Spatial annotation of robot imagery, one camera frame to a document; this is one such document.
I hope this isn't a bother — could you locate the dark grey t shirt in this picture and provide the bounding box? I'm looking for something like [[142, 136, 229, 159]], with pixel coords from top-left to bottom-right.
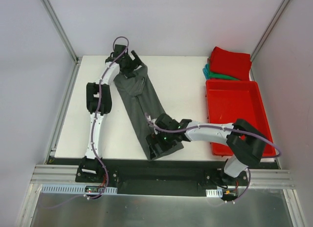
[[114, 66, 184, 161]]

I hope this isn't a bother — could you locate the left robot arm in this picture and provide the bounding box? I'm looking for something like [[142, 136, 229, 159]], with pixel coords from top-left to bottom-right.
[[85, 50, 143, 159]]

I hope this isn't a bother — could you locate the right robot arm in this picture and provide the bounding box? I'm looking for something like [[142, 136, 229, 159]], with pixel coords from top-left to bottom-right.
[[145, 113, 267, 185]]

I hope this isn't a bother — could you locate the folded teal t shirt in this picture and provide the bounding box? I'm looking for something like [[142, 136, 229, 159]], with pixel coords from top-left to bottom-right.
[[202, 63, 211, 80]]

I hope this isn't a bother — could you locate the folded green t shirt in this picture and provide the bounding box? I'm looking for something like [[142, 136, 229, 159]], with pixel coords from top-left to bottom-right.
[[208, 71, 239, 81]]

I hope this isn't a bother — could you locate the red plastic bin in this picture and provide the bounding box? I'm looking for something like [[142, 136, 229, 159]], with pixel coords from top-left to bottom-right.
[[204, 79, 275, 157]]

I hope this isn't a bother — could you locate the folded red t shirt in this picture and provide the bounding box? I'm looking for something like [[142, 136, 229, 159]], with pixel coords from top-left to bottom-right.
[[208, 46, 252, 81]]

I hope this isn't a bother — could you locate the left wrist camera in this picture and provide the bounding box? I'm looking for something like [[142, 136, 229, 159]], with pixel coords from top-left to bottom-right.
[[111, 44, 128, 59]]

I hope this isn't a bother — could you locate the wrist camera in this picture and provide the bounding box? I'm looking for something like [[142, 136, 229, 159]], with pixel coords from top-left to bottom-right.
[[111, 44, 128, 59], [155, 113, 179, 131]]

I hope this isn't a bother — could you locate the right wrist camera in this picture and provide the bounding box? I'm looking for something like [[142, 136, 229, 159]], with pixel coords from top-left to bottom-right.
[[155, 113, 179, 131]]

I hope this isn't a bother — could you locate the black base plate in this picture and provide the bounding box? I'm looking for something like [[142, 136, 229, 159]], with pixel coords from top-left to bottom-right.
[[75, 159, 247, 197]]

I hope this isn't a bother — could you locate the right white cable duct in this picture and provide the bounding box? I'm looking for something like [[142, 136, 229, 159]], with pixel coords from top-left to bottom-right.
[[205, 189, 223, 198]]

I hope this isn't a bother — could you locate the white cable duct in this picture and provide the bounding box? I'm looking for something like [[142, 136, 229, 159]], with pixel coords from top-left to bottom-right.
[[41, 184, 117, 195], [205, 189, 223, 198]]

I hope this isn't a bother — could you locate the left aluminium frame post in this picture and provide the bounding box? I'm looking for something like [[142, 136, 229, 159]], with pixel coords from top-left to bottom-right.
[[38, 0, 83, 64]]

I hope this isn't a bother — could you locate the aluminium frame post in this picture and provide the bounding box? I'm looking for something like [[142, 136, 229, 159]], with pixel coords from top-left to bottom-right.
[[250, 0, 296, 63], [38, 0, 83, 64]]

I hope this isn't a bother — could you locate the left white cable duct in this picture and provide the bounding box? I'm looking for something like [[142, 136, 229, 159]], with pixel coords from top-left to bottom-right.
[[41, 184, 117, 195]]

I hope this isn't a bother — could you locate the front aluminium rail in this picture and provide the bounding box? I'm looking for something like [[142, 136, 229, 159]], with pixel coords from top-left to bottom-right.
[[30, 164, 296, 189]]

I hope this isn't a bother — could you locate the right aluminium frame post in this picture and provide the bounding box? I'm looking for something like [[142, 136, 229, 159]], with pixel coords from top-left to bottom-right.
[[250, 0, 296, 63]]

